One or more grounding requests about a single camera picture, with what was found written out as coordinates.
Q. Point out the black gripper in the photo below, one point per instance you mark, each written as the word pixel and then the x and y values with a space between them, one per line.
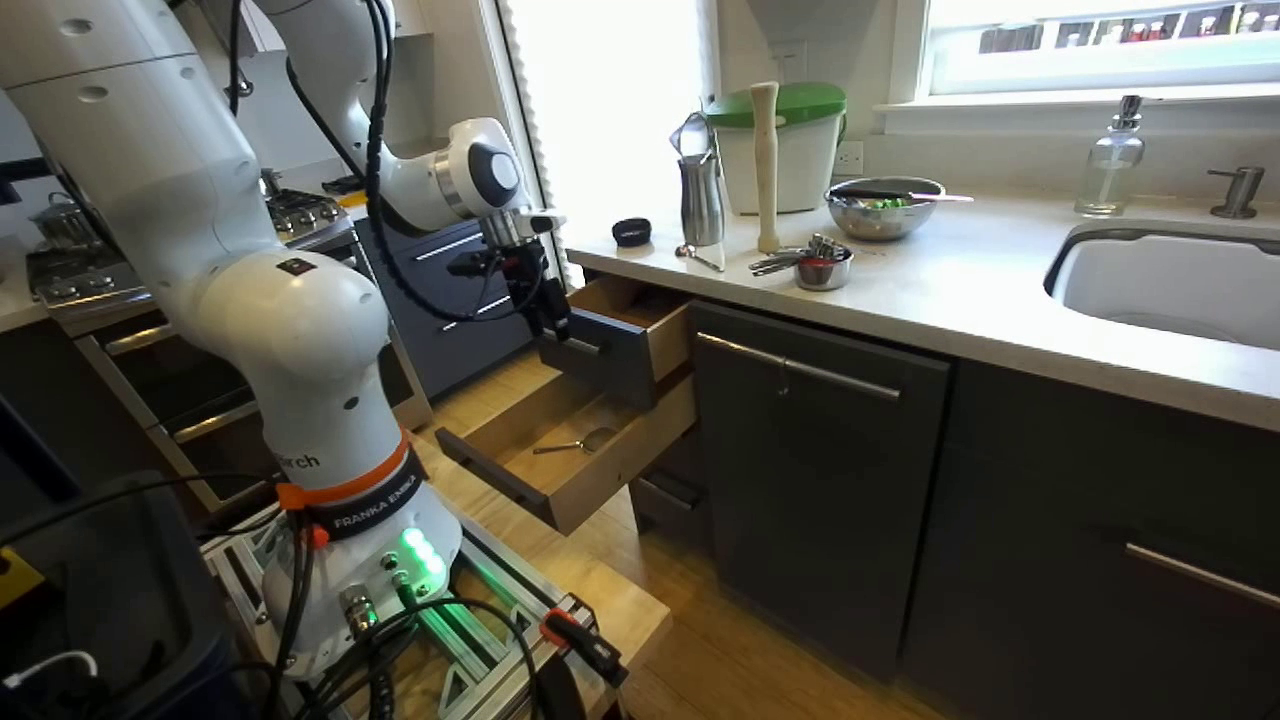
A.
pixel 536 292

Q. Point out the wooden drawer dark front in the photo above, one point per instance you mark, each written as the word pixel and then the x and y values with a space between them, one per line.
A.
pixel 624 336

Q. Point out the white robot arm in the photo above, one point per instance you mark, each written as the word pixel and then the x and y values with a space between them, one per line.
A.
pixel 120 106

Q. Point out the lower open wooden drawer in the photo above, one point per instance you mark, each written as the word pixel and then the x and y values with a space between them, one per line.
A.
pixel 565 450

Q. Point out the small black round object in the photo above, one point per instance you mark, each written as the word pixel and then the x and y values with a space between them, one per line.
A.
pixel 635 232

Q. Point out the steel canister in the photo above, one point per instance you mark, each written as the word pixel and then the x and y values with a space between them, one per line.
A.
pixel 701 207

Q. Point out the metal measuring cups red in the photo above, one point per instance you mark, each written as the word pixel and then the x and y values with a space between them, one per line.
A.
pixel 816 264

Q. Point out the wooden pepper mill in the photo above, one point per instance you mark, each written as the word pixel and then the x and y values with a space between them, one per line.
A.
pixel 765 167

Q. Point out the white bin green lid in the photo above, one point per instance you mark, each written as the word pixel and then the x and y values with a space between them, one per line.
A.
pixel 811 122

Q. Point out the stove range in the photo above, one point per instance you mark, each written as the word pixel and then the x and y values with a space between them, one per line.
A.
pixel 189 404

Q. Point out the metal bowl with utensil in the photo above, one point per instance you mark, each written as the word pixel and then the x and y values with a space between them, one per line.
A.
pixel 885 207

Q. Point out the clear soap dispenser bottle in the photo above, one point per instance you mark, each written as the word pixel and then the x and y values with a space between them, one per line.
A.
pixel 1112 161

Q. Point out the dark cabinet door right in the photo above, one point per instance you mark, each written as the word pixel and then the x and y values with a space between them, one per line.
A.
pixel 1099 557

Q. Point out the kitchen sink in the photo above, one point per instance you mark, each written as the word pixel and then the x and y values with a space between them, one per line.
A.
pixel 1176 278

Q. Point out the steel faucet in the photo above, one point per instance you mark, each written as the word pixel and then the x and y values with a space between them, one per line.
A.
pixel 1240 189

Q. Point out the dishwasher dark front steel handle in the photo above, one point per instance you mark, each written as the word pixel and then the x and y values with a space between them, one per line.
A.
pixel 816 456

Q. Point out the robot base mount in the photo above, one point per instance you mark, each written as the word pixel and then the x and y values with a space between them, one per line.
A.
pixel 484 639

